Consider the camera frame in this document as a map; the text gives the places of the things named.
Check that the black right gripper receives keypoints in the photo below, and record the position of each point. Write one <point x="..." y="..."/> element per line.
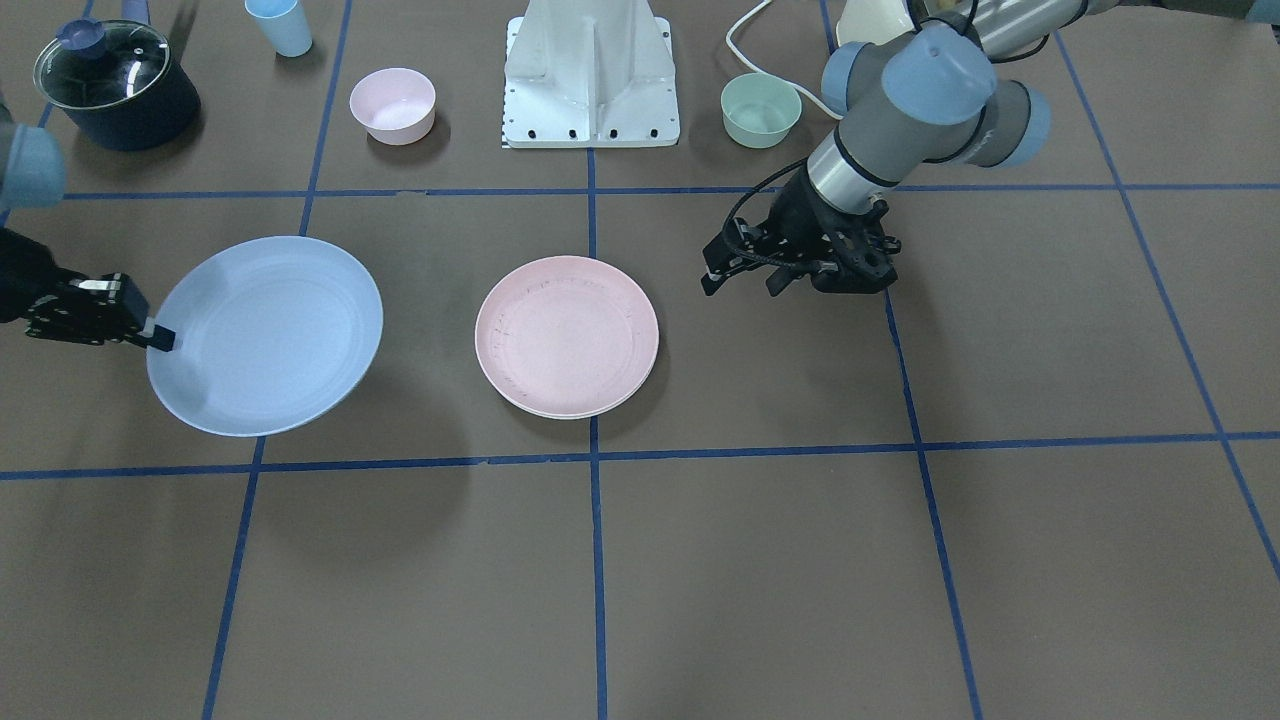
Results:
<point x="22" y="272"/>

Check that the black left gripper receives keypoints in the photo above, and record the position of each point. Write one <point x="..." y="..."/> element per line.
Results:
<point x="797" y="218"/>

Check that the blue plate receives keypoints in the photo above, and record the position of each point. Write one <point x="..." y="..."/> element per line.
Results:
<point x="269" y="335"/>

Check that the pink plate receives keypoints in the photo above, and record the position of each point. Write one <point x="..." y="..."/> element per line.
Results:
<point x="566" y="321"/>

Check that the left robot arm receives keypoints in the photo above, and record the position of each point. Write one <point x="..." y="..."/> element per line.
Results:
<point x="928" y="96"/>

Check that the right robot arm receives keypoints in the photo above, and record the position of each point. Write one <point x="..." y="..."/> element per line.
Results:
<point x="33" y="170"/>

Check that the cream plate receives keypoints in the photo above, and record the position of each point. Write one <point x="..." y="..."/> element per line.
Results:
<point x="565" y="403"/>

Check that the green bowl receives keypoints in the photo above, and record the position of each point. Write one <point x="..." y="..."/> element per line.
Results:
<point x="759" y="110"/>

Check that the dark blue pot with lid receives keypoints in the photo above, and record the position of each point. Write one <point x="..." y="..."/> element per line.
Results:
<point x="119" y="80"/>

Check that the cream toaster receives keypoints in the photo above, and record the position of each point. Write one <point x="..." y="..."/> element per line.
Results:
<point x="873" y="22"/>

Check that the pink bowl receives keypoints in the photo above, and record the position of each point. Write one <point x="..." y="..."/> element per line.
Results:
<point x="396" y="106"/>

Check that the light blue cup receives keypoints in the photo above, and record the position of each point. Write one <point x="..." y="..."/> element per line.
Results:
<point x="284" y="24"/>

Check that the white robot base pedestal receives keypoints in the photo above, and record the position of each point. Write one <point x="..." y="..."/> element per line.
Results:
<point x="589" y="75"/>

